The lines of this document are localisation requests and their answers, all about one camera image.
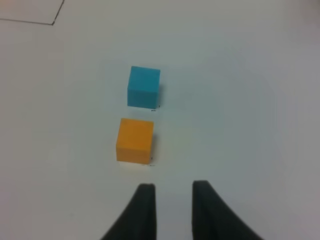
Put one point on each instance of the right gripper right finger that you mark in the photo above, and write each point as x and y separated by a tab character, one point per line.
213	219

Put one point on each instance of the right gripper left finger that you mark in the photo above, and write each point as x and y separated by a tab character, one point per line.
138	221

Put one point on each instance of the orange cube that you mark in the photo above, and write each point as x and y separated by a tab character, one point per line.
134	141

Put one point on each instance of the blue cube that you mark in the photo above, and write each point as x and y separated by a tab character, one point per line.
143	87

